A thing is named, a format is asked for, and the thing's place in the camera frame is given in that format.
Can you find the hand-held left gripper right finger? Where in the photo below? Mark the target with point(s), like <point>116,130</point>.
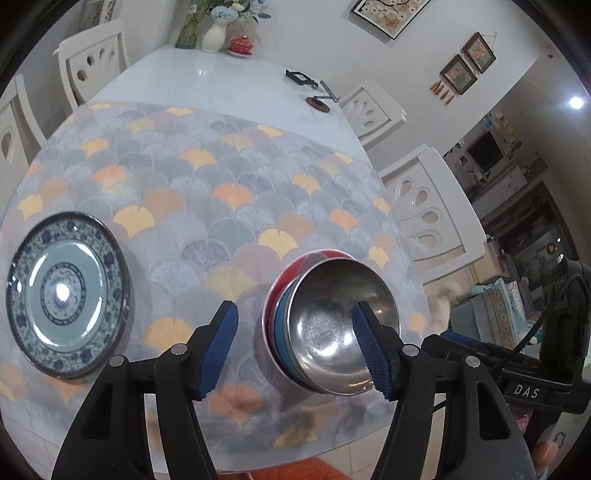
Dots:
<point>371,355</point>

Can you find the black holder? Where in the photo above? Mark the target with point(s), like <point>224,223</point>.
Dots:
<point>300,77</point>

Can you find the television cabinet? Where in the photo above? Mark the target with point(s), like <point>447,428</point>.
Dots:
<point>521,217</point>

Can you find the red lidded cup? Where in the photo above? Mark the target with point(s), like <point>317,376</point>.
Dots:
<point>240,45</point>

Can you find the cream fluffy animal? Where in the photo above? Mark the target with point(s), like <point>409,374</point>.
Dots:
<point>443,304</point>

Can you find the white ceramic vase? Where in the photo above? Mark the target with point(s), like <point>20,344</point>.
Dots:
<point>213,39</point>

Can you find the fan-patterned tablecloth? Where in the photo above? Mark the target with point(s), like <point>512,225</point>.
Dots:
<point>207,207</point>

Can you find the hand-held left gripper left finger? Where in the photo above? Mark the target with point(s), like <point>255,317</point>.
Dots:
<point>217,350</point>

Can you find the television screen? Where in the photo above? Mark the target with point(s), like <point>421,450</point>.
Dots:
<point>485,150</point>

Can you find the orange seat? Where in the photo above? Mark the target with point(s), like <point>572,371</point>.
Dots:
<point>295,470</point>

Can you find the ceiling light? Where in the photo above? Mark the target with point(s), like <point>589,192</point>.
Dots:
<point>576,102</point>

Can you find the glass vase with stems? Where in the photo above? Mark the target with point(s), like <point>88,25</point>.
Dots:
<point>189,34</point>

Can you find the white dining chair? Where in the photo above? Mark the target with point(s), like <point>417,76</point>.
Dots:
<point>23,110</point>
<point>383,106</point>
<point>443,175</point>
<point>74,50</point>

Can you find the floral blue rimmed plate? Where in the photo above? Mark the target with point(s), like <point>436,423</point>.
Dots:
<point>46,258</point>

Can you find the blue and white flowers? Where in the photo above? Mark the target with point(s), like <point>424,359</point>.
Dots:
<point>231,9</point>

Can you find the person's right hand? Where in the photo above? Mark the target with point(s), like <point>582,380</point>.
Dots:
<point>547,454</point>

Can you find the blue steel-lined bowl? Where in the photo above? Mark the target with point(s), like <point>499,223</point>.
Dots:
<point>280,332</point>

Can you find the red steel-lined bowl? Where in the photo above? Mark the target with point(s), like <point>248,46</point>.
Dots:
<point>284,281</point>

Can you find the small framed wall picture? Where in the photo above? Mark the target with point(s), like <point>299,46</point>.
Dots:
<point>479,51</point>
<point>458,74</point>

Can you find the large framed wall picture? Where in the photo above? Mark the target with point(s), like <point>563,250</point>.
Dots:
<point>392,18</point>

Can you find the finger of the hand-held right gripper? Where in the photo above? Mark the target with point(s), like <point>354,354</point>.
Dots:
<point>461,342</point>

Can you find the stainless steel bowl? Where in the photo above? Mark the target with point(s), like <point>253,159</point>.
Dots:
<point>323,323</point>

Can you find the teal patterned sofa cushion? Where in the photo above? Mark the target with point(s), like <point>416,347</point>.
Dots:
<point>498,309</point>

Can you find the hanging wall ornament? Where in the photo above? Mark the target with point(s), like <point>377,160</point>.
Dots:
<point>442,92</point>

